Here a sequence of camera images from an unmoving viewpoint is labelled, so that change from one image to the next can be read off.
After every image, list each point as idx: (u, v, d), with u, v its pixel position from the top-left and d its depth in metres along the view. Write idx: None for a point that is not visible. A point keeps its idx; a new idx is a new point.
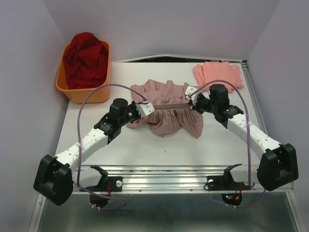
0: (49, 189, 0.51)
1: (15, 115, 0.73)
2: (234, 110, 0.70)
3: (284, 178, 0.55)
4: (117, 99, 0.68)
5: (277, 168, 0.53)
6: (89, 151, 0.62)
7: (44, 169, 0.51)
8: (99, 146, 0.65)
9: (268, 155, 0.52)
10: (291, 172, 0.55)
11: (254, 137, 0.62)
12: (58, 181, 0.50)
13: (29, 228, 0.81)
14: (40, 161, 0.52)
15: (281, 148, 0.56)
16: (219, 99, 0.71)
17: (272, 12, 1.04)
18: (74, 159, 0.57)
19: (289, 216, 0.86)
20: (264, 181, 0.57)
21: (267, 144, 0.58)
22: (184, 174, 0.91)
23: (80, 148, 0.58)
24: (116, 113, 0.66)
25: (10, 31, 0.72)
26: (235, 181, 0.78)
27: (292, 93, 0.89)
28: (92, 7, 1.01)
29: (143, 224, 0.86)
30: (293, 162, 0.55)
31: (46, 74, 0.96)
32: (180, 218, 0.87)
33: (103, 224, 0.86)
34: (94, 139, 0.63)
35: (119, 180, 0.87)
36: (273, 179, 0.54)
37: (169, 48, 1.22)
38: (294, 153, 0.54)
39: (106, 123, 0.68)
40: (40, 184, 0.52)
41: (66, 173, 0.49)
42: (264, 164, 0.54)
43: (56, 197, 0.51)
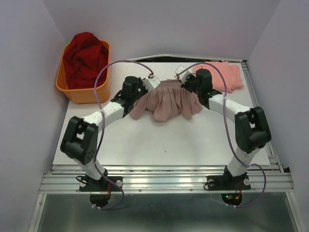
0: (77, 147, 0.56)
1: (15, 115, 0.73)
2: (215, 93, 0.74)
3: (257, 137, 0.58)
4: (129, 77, 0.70)
5: (249, 125, 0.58)
6: (110, 118, 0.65)
7: (73, 128, 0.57)
8: (116, 116, 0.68)
9: (239, 115, 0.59)
10: (264, 132, 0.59)
11: (229, 106, 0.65)
12: (86, 138, 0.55)
13: (30, 228, 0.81)
14: (69, 121, 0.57)
15: (253, 111, 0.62)
16: (203, 83, 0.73)
17: (272, 12, 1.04)
18: (99, 121, 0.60)
19: (289, 217, 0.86)
20: (242, 143, 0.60)
21: (241, 109, 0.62)
22: (184, 174, 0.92)
23: (104, 114, 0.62)
24: (129, 89, 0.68)
25: (9, 31, 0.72)
26: (233, 175, 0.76)
27: (292, 93, 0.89)
28: (92, 7, 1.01)
29: (143, 224, 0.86)
30: (263, 122, 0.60)
31: (46, 73, 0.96)
32: (180, 218, 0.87)
33: (103, 224, 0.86)
34: (112, 109, 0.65)
35: (119, 180, 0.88)
36: (246, 136, 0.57)
37: (169, 48, 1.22)
38: (263, 114, 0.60)
39: (120, 99, 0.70)
40: (67, 143, 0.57)
41: (94, 130, 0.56)
42: (238, 125, 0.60)
43: (82, 154, 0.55)
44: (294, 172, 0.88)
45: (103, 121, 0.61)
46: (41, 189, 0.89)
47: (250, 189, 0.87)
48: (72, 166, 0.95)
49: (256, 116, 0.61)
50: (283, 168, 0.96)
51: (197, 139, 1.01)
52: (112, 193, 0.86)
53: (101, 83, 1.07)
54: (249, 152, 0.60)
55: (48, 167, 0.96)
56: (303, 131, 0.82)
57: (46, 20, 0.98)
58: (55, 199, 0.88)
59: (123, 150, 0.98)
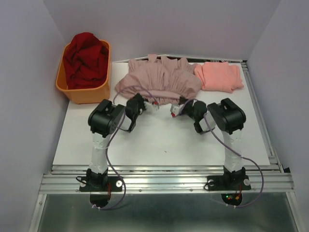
0: (103, 119, 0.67)
1: (15, 116, 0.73)
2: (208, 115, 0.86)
3: (233, 117, 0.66)
4: (100, 104, 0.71)
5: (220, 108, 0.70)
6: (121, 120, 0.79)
7: (103, 105, 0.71)
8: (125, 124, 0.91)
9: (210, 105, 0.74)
10: (240, 114, 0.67)
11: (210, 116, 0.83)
12: (115, 113, 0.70)
13: (30, 228, 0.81)
14: (103, 100, 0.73)
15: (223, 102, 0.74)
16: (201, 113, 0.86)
17: (272, 12, 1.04)
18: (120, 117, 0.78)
19: (289, 217, 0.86)
20: (221, 124, 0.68)
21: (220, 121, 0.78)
22: (184, 174, 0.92)
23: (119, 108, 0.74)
24: (100, 126, 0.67)
25: (9, 31, 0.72)
26: (231, 170, 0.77)
27: (292, 93, 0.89)
28: (92, 7, 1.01)
29: (143, 224, 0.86)
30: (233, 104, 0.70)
31: (46, 73, 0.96)
32: (180, 218, 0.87)
33: (103, 224, 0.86)
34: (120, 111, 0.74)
35: (120, 181, 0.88)
36: (222, 116, 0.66)
37: (169, 48, 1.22)
38: (231, 101, 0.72)
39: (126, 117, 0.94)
40: (94, 116, 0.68)
41: (122, 107, 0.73)
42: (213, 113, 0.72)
43: (108, 124, 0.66)
44: (295, 172, 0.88)
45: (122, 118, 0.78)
46: (41, 189, 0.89)
47: (250, 189, 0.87)
48: (72, 166, 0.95)
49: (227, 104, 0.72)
50: (283, 168, 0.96)
51: (197, 139, 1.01)
52: (112, 193, 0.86)
53: (102, 84, 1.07)
54: (230, 131, 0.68)
55: (48, 167, 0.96)
56: (303, 131, 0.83)
57: (46, 21, 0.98)
58: (56, 199, 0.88)
59: (123, 149, 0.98)
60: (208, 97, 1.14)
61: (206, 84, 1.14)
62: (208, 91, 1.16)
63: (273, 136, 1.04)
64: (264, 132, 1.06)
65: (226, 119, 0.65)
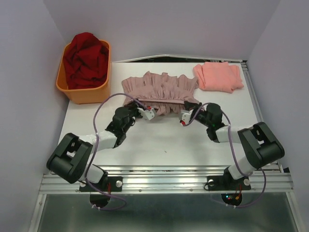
0: (64, 165, 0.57)
1: (15, 115, 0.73)
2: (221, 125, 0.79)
3: (270, 153, 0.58)
4: (65, 137, 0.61)
5: (255, 139, 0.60)
6: (102, 143, 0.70)
7: (65, 144, 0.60)
8: (108, 144, 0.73)
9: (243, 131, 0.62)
10: (277, 150, 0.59)
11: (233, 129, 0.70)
12: (77, 155, 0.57)
13: (30, 228, 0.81)
14: (64, 135, 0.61)
15: (256, 126, 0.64)
16: (213, 120, 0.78)
17: (271, 12, 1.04)
18: (93, 142, 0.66)
19: (289, 217, 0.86)
20: (252, 159, 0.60)
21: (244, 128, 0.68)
22: (184, 174, 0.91)
23: (98, 137, 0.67)
24: (62, 171, 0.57)
25: (9, 31, 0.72)
26: (235, 179, 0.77)
27: (292, 93, 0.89)
28: (92, 7, 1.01)
29: (143, 224, 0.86)
30: (270, 135, 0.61)
31: (46, 73, 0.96)
32: (180, 218, 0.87)
33: (102, 224, 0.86)
34: (107, 134, 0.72)
35: (119, 180, 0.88)
36: (258, 152, 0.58)
37: (169, 48, 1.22)
38: (266, 128, 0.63)
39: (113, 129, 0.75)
40: (55, 160, 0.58)
41: (87, 147, 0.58)
42: (244, 142, 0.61)
43: (69, 173, 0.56)
44: (295, 172, 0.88)
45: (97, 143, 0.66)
46: (41, 189, 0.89)
47: (250, 189, 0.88)
48: None
49: (260, 132, 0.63)
50: (283, 168, 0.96)
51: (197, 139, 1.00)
52: (112, 193, 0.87)
53: (101, 84, 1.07)
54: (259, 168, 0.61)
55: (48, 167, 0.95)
56: (303, 131, 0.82)
57: (46, 21, 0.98)
58: (56, 199, 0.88)
59: (123, 150, 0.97)
60: (208, 97, 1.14)
61: (207, 84, 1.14)
62: (208, 92, 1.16)
63: None
64: None
65: (261, 156, 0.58)
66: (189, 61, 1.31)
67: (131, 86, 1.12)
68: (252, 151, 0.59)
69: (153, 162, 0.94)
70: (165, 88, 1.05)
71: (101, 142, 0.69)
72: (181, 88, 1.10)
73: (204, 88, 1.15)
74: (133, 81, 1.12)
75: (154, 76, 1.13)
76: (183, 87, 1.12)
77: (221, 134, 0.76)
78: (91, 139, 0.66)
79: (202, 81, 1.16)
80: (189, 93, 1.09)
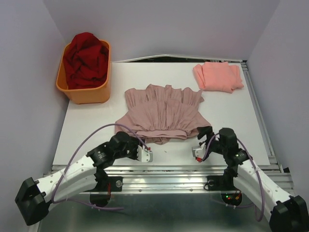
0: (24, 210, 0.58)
1: (15, 114, 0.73)
2: (243, 155, 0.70)
3: (297, 230, 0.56)
4: (25, 183, 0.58)
5: (288, 219, 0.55)
6: (72, 180, 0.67)
7: (22, 191, 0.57)
8: (84, 175, 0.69)
9: (279, 208, 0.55)
10: (304, 224, 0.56)
11: (264, 187, 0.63)
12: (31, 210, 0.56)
13: (29, 228, 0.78)
14: (24, 181, 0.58)
15: (292, 199, 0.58)
16: (229, 145, 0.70)
17: (272, 12, 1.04)
18: (52, 188, 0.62)
19: None
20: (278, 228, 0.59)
21: (279, 196, 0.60)
22: (185, 174, 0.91)
23: (61, 177, 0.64)
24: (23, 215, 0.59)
25: (9, 30, 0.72)
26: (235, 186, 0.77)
27: (292, 94, 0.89)
28: (91, 7, 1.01)
29: (143, 224, 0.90)
30: (304, 214, 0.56)
31: (46, 73, 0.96)
32: (181, 218, 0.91)
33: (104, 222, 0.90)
34: (80, 168, 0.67)
35: (119, 180, 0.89)
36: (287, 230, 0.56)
37: (169, 48, 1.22)
38: (302, 204, 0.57)
39: (101, 151, 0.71)
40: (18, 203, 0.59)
41: (38, 203, 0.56)
42: (275, 215, 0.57)
43: (27, 218, 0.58)
44: (295, 172, 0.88)
45: (56, 189, 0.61)
46: None
47: None
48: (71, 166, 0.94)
49: (294, 205, 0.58)
50: (283, 168, 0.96)
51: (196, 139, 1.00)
52: (112, 193, 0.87)
53: (102, 84, 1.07)
54: None
55: (48, 167, 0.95)
56: (303, 132, 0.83)
57: (46, 20, 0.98)
58: None
59: None
60: (208, 97, 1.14)
61: (206, 84, 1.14)
62: (208, 92, 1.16)
63: (273, 136, 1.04)
64: (264, 132, 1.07)
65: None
66: (189, 61, 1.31)
67: (134, 99, 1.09)
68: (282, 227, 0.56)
69: (153, 162, 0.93)
70: (169, 107, 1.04)
71: (67, 181, 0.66)
72: (185, 103, 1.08)
73: (204, 89, 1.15)
74: (136, 94, 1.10)
75: (157, 88, 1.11)
76: (188, 100, 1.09)
77: (243, 172, 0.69)
78: (50, 186, 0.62)
79: (202, 81, 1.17)
80: (193, 108, 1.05)
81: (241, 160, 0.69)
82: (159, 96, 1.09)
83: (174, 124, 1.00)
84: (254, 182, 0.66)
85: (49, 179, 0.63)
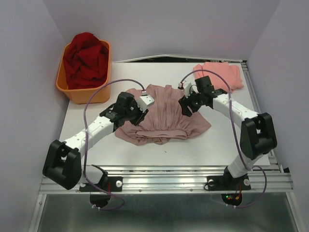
0: (59, 173, 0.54)
1: (15, 115, 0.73)
2: (218, 92, 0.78)
3: (264, 145, 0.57)
4: (54, 143, 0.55)
5: (255, 132, 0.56)
6: (95, 137, 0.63)
7: (53, 153, 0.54)
8: (104, 132, 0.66)
9: (246, 122, 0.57)
10: (270, 139, 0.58)
11: (235, 110, 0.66)
12: (67, 166, 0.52)
13: (30, 228, 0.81)
14: (52, 141, 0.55)
15: (259, 117, 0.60)
16: (203, 85, 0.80)
17: (272, 13, 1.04)
18: (83, 144, 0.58)
19: (289, 217, 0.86)
20: (246, 150, 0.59)
21: (248, 114, 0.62)
22: (184, 174, 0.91)
23: (87, 134, 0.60)
24: (58, 179, 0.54)
25: (9, 31, 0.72)
26: (234, 177, 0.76)
27: (292, 94, 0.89)
28: (91, 7, 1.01)
29: (143, 224, 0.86)
30: (271, 129, 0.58)
31: (46, 73, 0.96)
32: (180, 218, 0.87)
33: (103, 223, 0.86)
34: (100, 126, 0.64)
35: (119, 180, 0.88)
36: (253, 146, 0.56)
37: (169, 48, 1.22)
38: (270, 120, 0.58)
39: (111, 111, 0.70)
40: (49, 169, 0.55)
41: (76, 156, 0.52)
42: (244, 131, 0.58)
43: (64, 180, 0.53)
44: (295, 172, 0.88)
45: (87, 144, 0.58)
46: (41, 189, 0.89)
47: (250, 189, 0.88)
48: None
49: (263, 123, 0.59)
50: (283, 168, 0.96)
51: (196, 139, 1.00)
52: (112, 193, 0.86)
53: (102, 84, 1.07)
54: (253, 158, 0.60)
55: None
56: (303, 132, 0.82)
57: (46, 20, 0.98)
58: (56, 199, 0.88)
59: (123, 149, 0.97)
60: None
61: None
62: None
63: None
64: None
65: (256, 148, 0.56)
66: (189, 61, 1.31)
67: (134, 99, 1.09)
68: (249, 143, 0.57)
69: (153, 162, 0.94)
70: (169, 107, 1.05)
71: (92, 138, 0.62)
72: None
73: None
74: (135, 94, 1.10)
75: (157, 88, 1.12)
76: None
77: (218, 106, 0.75)
78: (79, 143, 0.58)
79: None
80: None
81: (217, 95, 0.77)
82: (159, 96, 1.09)
83: (174, 124, 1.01)
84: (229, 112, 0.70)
85: (75, 138, 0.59)
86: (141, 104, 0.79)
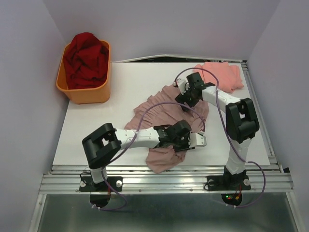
0: (92, 151, 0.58)
1: (15, 115, 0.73)
2: (207, 84, 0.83)
3: (246, 127, 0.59)
4: (108, 125, 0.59)
5: (238, 114, 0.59)
6: (140, 142, 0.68)
7: (100, 133, 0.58)
8: (147, 144, 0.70)
9: (229, 106, 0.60)
10: (252, 122, 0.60)
11: (220, 98, 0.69)
12: (103, 151, 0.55)
13: (30, 228, 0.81)
14: (109, 123, 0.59)
15: (242, 102, 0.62)
16: (194, 79, 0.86)
17: (272, 13, 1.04)
18: (127, 141, 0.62)
19: (289, 217, 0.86)
20: (232, 133, 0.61)
21: (231, 100, 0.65)
22: (184, 174, 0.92)
23: (135, 134, 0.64)
24: (90, 155, 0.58)
25: (9, 31, 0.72)
26: (233, 173, 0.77)
27: (292, 94, 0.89)
28: (91, 7, 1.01)
29: (143, 223, 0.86)
30: (253, 112, 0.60)
31: (46, 73, 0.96)
32: (180, 218, 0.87)
33: (103, 223, 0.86)
34: (148, 137, 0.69)
35: (120, 180, 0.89)
36: (236, 126, 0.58)
37: (169, 48, 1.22)
38: (251, 103, 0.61)
39: (163, 131, 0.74)
40: (90, 141, 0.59)
41: (114, 148, 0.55)
42: (229, 115, 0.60)
43: (91, 159, 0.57)
44: (295, 172, 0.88)
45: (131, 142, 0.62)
46: (41, 189, 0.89)
47: (250, 189, 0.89)
48: (72, 166, 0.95)
49: (245, 107, 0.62)
50: (283, 168, 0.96)
51: None
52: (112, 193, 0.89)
53: (102, 84, 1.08)
54: (239, 142, 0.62)
55: (47, 167, 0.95)
56: (303, 132, 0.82)
57: (46, 20, 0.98)
58: (56, 199, 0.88)
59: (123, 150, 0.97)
60: None
61: None
62: None
63: (274, 136, 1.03)
64: (264, 132, 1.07)
65: (239, 129, 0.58)
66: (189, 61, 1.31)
67: None
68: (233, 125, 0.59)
69: None
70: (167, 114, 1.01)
71: (136, 141, 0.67)
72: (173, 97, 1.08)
73: None
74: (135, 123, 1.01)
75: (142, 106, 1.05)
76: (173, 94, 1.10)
77: (208, 98, 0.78)
78: (125, 138, 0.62)
79: None
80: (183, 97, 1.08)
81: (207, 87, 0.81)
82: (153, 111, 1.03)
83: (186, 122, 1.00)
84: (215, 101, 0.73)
85: (124, 132, 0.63)
86: (193, 139, 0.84)
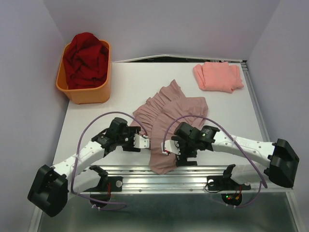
0: (44, 199, 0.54)
1: (14, 115, 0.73)
2: (209, 131, 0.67)
3: (293, 170, 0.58)
4: (41, 169, 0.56)
5: (285, 167, 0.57)
6: (86, 162, 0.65)
7: (41, 179, 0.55)
8: (95, 158, 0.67)
9: (274, 162, 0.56)
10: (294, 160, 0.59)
11: (247, 149, 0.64)
12: (53, 194, 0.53)
13: (29, 228, 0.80)
14: (42, 166, 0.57)
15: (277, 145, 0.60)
16: (191, 135, 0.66)
17: (272, 12, 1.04)
18: (71, 170, 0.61)
19: (289, 216, 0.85)
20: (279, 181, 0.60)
21: (264, 151, 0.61)
22: (184, 174, 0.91)
23: (76, 160, 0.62)
24: (42, 204, 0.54)
25: (8, 30, 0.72)
26: (240, 183, 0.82)
27: (292, 94, 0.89)
28: (91, 7, 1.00)
29: (143, 223, 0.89)
30: (291, 151, 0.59)
31: (46, 73, 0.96)
32: (180, 218, 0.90)
33: (105, 223, 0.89)
34: (91, 151, 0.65)
35: (119, 180, 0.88)
36: (288, 178, 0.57)
37: (169, 48, 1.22)
38: (287, 144, 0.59)
39: (104, 136, 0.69)
40: (35, 193, 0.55)
41: (62, 184, 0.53)
42: (274, 170, 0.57)
43: (49, 206, 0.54)
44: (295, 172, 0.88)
45: (75, 170, 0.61)
46: None
47: (250, 189, 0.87)
48: None
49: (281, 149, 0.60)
50: None
51: None
52: (112, 193, 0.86)
53: (102, 84, 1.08)
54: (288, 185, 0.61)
55: None
56: (303, 132, 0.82)
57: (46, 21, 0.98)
58: None
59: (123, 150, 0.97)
60: (207, 97, 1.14)
61: (206, 84, 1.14)
62: (207, 92, 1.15)
63: (274, 136, 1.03)
64: (265, 132, 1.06)
65: (291, 180, 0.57)
66: (189, 61, 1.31)
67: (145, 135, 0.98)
68: (284, 177, 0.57)
69: None
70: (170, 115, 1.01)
71: (82, 163, 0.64)
72: (171, 98, 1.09)
73: (204, 88, 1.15)
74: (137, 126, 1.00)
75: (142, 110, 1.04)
76: (172, 95, 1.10)
77: (223, 148, 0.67)
78: (68, 169, 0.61)
79: (202, 81, 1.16)
80: (182, 97, 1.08)
81: (210, 137, 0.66)
82: (154, 114, 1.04)
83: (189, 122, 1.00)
84: (236, 152, 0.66)
85: (64, 164, 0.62)
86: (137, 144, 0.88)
